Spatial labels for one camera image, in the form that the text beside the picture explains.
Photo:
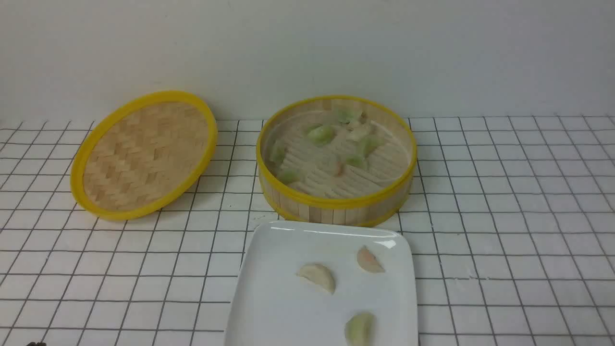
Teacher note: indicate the green dumpling steamer left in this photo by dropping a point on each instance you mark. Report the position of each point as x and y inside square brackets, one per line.
[277, 153]

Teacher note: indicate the white square plate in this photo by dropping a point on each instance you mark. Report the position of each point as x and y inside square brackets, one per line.
[272, 306]

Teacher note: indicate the yellow-rimmed bamboo steamer basket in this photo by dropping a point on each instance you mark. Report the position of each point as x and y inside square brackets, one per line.
[358, 197]

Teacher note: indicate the pink dumpling in steamer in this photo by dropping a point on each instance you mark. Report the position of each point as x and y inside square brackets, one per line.
[338, 169]

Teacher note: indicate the green dumpling steamer right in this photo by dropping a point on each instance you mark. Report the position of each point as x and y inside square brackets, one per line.
[367, 145]

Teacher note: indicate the pale green dumpling on plate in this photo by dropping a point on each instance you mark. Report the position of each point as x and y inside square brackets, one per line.
[358, 330]

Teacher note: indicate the white dumpling on plate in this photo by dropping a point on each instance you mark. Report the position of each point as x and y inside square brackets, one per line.
[318, 274]

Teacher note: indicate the yellow-rimmed bamboo steamer lid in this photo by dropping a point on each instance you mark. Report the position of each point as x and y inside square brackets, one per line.
[144, 155]

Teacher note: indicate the pinkish dumpling on plate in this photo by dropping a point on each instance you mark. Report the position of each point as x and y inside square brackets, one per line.
[368, 261]

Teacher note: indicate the green dumpling steamer centre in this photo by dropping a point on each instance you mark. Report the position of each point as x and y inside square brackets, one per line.
[357, 161]

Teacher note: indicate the green dumpling in steamer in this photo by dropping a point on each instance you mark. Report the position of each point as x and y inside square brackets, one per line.
[320, 134]

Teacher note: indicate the green dumpling steamer back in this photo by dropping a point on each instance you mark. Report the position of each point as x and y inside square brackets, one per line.
[347, 115]

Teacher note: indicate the green dumpling steamer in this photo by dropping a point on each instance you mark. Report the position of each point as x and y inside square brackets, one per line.
[347, 115]
[277, 153]
[367, 145]
[357, 161]

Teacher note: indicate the white dumpling in steamer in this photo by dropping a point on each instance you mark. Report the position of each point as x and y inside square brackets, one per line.
[357, 131]

